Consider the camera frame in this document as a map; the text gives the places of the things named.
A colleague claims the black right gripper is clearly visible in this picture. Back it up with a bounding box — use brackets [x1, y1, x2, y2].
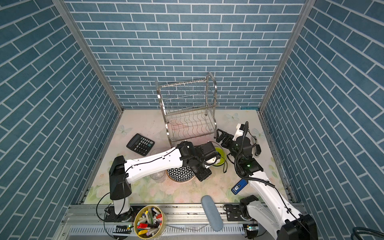
[217, 127, 242, 165]

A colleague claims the lime green small bowl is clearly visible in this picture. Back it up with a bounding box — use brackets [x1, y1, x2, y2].
[213, 147, 227, 167]

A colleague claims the white patterned large bowl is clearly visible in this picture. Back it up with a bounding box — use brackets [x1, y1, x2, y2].
[166, 167, 195, 183]

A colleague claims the clear pink glass cup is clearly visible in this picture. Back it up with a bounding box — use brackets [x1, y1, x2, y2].
[150, 149, 163, 156]

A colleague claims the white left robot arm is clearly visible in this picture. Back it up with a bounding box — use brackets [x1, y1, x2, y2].
[109, 141, 221, 215]

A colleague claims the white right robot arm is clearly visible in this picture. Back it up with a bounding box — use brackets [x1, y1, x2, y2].
[216, 124, 318, 240]

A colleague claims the steel two-tier dish rack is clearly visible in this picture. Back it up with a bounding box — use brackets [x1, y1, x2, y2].
[155, 72, 218, 146]

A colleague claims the blue card device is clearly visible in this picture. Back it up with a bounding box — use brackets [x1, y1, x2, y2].
[231, 179, 248, 195]

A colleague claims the grey blue oval case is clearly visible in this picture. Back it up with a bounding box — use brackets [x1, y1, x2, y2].
[201, 195, 224, 232]

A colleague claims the black desk calculator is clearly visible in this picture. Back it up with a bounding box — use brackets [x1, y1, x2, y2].
[126, 134, 155, 157]

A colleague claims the yellow tin pen holder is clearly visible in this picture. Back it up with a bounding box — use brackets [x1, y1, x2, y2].
[134, 206, 167, 240]

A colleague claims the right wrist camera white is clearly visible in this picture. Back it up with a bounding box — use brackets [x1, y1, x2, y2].
[233, 124, 245, 141]

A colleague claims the black corrugated cable hose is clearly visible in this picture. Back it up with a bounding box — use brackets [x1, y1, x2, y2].
[233, 121, 277, 188]

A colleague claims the aluminium front rail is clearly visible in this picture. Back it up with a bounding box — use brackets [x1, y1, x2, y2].
[54, 203, 249, 240]

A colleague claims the aluminium corner frame post right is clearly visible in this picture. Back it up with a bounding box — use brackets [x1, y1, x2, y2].
[259, 0, 316, 112]

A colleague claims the aluminium corner frame post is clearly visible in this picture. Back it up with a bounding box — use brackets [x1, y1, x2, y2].
[259, 0, 316, 112]
[52, 0, 124, 114]

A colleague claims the black cable bottom right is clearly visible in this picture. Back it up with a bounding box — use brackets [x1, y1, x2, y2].
[350, 226, 384, 240]

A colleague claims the aluminium corner frame post left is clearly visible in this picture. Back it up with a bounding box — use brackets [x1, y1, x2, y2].
[52, 0, 124, 114]

